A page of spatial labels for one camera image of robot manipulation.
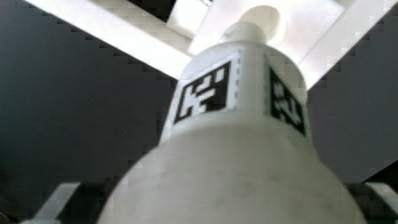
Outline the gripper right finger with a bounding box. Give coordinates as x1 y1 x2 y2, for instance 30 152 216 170
346 182 398 224

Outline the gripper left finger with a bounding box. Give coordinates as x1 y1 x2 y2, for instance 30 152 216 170
19 181 117 224

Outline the white lamp bulb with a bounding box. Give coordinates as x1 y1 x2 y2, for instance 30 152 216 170
94 21 369 224

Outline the white lamp base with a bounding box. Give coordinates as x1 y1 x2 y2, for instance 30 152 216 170
167 0 344 67

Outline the white U-shaped frame fence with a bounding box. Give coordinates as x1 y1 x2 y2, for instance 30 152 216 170
24 0 398 88

